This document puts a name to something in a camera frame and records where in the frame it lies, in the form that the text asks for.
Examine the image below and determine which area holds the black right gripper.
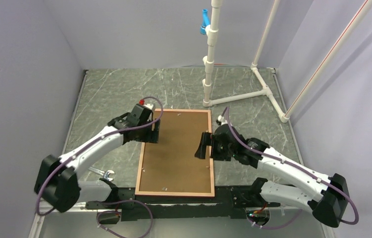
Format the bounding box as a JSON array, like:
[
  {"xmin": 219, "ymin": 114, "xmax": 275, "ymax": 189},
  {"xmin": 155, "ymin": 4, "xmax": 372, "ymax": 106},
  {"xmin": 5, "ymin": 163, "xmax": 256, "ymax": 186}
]
[{"xmin": 195, "ymin": 132, "xmax": 235, "ymax": 161}]

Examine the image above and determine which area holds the brown cardboard backing board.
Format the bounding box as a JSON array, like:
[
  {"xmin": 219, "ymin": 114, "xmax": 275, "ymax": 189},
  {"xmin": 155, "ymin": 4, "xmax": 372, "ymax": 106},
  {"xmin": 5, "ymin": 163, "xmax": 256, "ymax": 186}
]
[{"xmin": 138, "ymin": 112, "xmax": 213, "ymax": 194}]

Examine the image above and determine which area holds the red wooden picture frame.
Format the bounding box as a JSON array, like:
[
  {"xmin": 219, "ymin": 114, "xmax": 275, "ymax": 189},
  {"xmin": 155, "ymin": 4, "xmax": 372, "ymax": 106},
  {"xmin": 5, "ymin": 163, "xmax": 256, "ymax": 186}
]
[{"xmin": 135, "ymin": 109, "xmax": 216, "ymax": 198}]

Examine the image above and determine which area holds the white PVC pipe stand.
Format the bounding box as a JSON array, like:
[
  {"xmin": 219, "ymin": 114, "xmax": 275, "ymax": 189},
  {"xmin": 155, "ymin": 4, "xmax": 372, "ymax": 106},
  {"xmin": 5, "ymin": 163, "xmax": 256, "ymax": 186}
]
[{"xmin": 201, "ymin": 0, "xmax": 372, "ymax": 124}]

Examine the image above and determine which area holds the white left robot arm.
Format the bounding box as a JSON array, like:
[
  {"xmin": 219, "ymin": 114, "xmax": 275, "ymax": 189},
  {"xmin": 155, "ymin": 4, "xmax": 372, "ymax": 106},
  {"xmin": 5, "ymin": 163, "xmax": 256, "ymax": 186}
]
[{"xmin": 34, "ymin": 102, "xmax": 160, "ymax": 216}]

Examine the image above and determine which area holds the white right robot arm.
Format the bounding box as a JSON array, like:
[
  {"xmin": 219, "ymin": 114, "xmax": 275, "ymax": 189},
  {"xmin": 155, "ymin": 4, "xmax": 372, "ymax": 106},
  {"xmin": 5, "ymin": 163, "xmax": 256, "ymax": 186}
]
[{"xmin": 195, "ymin": 124, "xmax": 359, "ymax": 228}]

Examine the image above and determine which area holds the silver open-end wrench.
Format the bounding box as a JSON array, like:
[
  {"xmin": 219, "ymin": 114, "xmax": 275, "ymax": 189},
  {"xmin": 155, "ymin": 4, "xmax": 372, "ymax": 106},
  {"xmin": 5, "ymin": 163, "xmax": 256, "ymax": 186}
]
[{"xmin": 88, "ymin": 167, "xmax": 114, "ymax": 181}]

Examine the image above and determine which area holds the blue pipe fitting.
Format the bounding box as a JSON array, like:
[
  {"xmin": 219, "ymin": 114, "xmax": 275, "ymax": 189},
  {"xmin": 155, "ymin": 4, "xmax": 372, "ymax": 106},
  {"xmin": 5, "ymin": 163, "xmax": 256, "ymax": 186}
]
[{"xmin": 200, "ymin": 9, "xmax": 211, "ymax": 35}]

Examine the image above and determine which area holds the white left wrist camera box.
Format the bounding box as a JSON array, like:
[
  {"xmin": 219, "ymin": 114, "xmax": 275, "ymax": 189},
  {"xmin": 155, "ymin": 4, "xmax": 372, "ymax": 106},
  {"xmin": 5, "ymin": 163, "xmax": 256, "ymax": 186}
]
[{"xmin": 139, "ymin": 99, "xmax": 156, "ymax": 112}]

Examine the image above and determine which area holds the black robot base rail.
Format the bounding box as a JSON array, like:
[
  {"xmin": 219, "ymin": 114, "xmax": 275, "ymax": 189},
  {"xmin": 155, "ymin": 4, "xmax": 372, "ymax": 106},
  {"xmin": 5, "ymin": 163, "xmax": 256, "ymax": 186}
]
[{"xmin": 82, "ymin": 178, "xmax": 280, "ymax": 224}]

